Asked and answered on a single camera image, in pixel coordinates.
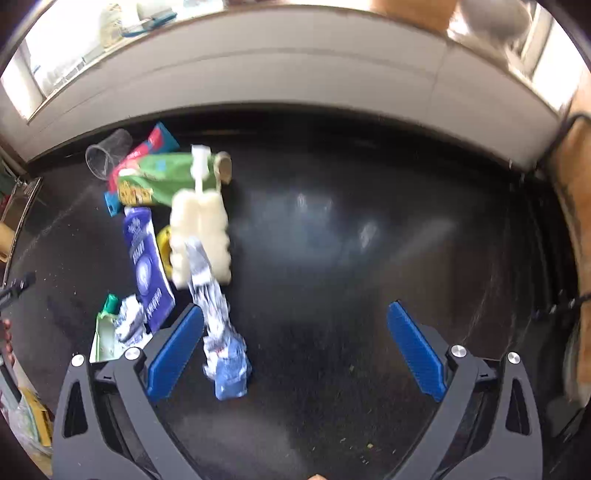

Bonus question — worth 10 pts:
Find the beige box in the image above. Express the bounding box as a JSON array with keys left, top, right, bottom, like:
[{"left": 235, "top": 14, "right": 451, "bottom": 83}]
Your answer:
[{"left": 0, "top": 223, "right": 16, "bottom": 262}]

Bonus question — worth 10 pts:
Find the person's left hand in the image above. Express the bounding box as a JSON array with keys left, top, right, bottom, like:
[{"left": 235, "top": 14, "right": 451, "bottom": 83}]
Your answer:
[{"left": 0, "top": 318, "right": 16, "bottom": 366}]

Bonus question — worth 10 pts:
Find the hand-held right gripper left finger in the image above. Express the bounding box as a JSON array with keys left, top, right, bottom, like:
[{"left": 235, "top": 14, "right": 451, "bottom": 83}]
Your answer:
[{"left": 53, "top": 304, "right": 206, "bottom": 480}]

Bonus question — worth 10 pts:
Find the green snack bag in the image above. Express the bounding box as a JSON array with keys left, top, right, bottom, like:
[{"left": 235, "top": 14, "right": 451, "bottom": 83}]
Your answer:
[{"left": 115, "top": 152, "right": 223, "bottom": 207}]

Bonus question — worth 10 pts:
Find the clear plastic cup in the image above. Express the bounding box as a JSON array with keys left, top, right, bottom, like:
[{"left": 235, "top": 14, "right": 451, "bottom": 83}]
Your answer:
[{"left": 85, "top": 128, "right": 135, "bottom": 181}]

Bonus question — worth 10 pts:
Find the blue handled tool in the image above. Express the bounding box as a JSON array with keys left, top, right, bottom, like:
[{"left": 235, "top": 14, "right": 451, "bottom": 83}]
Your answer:
[{"left": 122, "top": 11, "right": 179, "bottom": 38}]

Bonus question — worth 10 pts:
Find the cardboard tube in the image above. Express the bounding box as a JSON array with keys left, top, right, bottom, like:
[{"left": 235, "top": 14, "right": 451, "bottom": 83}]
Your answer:
[{"left": 213, "top": 151, "right": 234, "bottom": 184}]

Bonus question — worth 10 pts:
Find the white container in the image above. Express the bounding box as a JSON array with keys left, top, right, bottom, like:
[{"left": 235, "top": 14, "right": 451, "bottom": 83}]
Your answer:
[{"left": 99, "top": 4, "right": 140, "bottom": 48}]

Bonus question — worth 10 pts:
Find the green capped carton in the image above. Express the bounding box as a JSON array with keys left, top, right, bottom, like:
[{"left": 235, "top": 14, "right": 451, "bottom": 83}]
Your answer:
[{"left": 89, "top": 294, "right": 154, "bottom": 363}]

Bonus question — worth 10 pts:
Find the small white wrapper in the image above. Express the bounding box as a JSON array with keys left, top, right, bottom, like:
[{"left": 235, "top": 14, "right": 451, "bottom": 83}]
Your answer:
[{"left": 113, "top": 295, "right": 149, "bottom": 345}]

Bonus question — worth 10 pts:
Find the red teal snack wrapper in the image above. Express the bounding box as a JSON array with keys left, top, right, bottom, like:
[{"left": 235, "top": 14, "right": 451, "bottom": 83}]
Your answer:
[{"left": 104, "top": 122, "right": 181, "bottom": 217}]

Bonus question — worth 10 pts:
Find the woven basket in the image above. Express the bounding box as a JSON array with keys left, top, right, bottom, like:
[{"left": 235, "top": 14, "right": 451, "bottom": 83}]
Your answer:
[{"left": 373, "top": 0, "right": 459, "bottom": 29}]

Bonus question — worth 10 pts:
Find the wooden chair with black frame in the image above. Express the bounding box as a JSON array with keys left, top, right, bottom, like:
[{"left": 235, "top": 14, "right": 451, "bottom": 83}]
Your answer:
[{"left": 549, "top": 97, "right": 591, "bottom": 409}]

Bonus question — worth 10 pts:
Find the white plastic bottle pack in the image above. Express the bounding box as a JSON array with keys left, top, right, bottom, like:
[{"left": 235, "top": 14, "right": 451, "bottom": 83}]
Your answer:
[{"left": 167, "top": 145, "right": 233, "bottom": 291}]

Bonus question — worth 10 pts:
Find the clear plastic bag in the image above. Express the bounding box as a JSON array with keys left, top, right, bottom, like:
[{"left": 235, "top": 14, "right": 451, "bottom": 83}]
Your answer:
[{"left": 0, "top": 387, "right": 54, "bottom": 463}]

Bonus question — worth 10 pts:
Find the metal rack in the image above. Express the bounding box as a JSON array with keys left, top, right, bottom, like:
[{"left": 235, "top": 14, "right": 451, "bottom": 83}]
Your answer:
[{"left": 0, "top": 177, "right": 43, "bottom": 259}]

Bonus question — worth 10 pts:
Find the blue white pouch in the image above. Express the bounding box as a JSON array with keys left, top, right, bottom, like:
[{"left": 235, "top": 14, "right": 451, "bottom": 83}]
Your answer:
[{"left": 123, "top": 206, "right": 177, "bottom": 334}]

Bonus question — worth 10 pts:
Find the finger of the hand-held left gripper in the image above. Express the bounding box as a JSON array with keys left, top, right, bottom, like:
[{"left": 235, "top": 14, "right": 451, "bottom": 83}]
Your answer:
[{"left": 0, "top": 272, "right": 37, "bottom": 309}]

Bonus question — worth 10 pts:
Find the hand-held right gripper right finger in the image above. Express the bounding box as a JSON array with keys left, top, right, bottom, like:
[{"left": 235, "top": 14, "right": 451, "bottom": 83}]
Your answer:
[{"left": 387, "top": 301, "right": 543, "bottom": 480}]

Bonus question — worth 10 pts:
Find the grey round object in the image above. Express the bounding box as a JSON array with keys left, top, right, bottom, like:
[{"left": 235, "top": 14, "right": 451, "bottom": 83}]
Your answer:
[{"left": 455, "top": 0, "right": 533, "bottom": 43}]

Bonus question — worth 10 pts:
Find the blue white wrapper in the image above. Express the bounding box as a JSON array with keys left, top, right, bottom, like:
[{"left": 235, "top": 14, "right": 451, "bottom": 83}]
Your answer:
[{"left": 184, "top": 236, "right": 254, "bottom": 400}]

